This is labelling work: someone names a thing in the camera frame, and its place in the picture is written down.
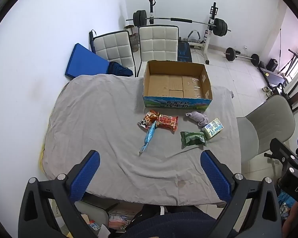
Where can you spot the long blue snack packet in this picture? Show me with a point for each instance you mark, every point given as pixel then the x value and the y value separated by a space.
pixel 149 135

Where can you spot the blue cloth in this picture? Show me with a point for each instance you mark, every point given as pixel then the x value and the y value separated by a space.
pixel 286 203

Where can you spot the black incline bench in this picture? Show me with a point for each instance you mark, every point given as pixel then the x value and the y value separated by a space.
pixel 273 78

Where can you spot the green snack packet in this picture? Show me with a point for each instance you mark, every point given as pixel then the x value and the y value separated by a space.
pixel 192 138

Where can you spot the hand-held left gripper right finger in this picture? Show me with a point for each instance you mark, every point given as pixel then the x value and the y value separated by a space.
pixel 216 178

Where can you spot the grey plastic chair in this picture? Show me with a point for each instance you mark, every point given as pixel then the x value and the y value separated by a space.
pixel 270 119

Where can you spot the person's dark navy clothing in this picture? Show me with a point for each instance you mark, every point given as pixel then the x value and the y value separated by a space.
pixel 176 224

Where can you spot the blue foam mat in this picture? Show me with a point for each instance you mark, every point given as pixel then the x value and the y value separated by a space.
pixel 84 62

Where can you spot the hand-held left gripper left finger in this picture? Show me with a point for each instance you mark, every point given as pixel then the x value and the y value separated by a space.
pixel 85 176

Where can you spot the dark blue bag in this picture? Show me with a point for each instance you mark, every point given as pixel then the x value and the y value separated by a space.
pixel 119 69

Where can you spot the black weight bench pad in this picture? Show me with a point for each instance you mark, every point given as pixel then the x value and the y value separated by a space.
pixel 183 52

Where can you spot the white shoes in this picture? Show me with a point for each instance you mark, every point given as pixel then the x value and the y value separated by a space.
pixel 267 91

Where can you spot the purple cloth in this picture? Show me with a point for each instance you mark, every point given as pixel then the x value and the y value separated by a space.
pixel 198 117

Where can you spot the dark folded stand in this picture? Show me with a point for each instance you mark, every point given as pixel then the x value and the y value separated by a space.
pixel 92 41

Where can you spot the short dumbbell bar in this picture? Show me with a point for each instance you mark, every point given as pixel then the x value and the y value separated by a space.
pixel 230 53

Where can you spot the black barbell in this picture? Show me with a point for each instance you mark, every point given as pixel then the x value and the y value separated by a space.
pixel 183 19

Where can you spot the white barbell rack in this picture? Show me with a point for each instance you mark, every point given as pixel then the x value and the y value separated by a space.
pixel 208 42

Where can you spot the white quilted chair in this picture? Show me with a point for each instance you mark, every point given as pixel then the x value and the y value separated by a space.
pixel 111 47
pixel 159 42

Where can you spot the black speaker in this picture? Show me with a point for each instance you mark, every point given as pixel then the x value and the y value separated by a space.
pixel 272 64

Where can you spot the red snack packet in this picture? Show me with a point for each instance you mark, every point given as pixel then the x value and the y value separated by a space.
pixel 166 122

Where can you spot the light grey tablecloth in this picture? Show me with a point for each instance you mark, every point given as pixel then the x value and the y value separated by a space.
pixel 101 116

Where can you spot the cardboard box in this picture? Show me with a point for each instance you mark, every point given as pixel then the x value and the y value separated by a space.
pixel 173 103

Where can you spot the orange snack packet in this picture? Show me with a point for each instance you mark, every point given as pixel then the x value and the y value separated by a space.
pixel 147 119

